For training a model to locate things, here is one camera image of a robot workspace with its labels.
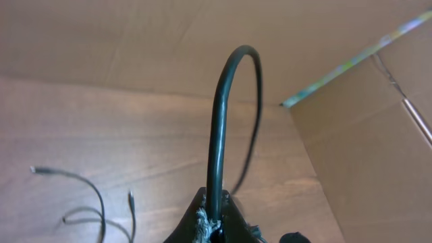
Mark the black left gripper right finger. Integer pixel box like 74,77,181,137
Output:
220,190,259,243

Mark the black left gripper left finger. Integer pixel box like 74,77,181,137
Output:
164,187,211,243

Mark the black USB cable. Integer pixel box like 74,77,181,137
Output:
205,45,264,223
61,190,138,243
29,165,107,243

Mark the cardboard box wall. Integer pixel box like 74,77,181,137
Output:
283,11,431,242

